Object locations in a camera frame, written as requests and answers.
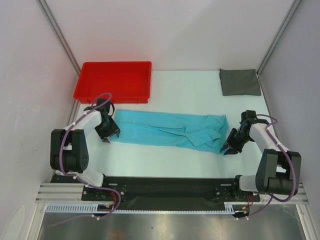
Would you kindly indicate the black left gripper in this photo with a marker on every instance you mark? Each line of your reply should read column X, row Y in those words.
column 114, row 129

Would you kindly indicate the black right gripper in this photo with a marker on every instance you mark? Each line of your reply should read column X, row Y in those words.
column 230, row 142

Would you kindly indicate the light blue t-shirt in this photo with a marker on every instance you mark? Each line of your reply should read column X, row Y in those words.
column 206, row 133

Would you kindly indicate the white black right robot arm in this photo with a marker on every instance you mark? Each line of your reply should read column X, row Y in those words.
column 278, row 172

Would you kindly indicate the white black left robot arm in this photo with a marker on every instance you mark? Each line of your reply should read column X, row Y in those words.
column 69, row 152

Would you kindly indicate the red plastic tray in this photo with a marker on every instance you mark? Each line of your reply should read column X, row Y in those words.
column 129, row 82

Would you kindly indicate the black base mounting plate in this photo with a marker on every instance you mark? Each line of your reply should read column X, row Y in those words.
column 168, row 193

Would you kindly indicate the folded grey t-shirt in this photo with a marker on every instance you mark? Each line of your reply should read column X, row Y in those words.
column 239, row 82

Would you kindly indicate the white slotted cable duct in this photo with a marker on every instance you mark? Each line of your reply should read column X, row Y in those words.
column 104, row 208

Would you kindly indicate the aluminium front frame rail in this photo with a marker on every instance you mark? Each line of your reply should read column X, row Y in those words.
column 78, row 193

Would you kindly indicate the left aluminium corner post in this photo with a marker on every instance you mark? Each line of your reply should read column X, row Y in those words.
column 48, row 14

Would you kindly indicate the aluminium corner post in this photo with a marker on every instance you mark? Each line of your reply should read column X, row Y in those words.
column 279, row 34
column 48, row 14

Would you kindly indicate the right aluminium corner post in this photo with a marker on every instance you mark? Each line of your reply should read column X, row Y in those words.
column 279, row 34

